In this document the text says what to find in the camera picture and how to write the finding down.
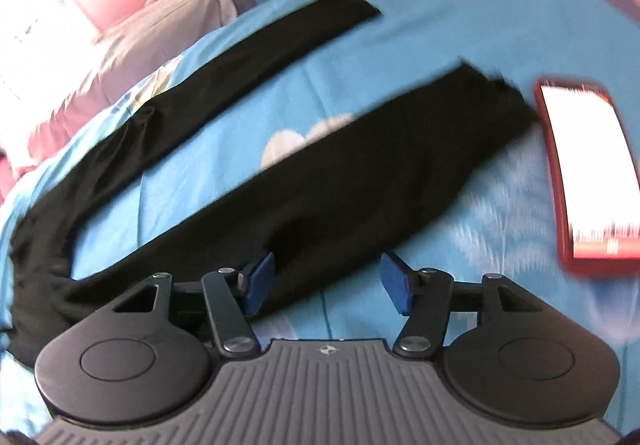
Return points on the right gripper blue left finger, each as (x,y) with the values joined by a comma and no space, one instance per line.
(254,283)

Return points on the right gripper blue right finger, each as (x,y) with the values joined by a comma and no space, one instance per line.
(400,282)

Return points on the black pants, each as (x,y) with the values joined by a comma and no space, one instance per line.
(321,212)

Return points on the red-cased smartphone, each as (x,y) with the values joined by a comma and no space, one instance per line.
(595,184)

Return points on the blue floral bedsheet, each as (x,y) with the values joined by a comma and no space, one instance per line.
(502,223)

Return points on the grey pillow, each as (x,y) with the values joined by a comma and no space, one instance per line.
(76,84)

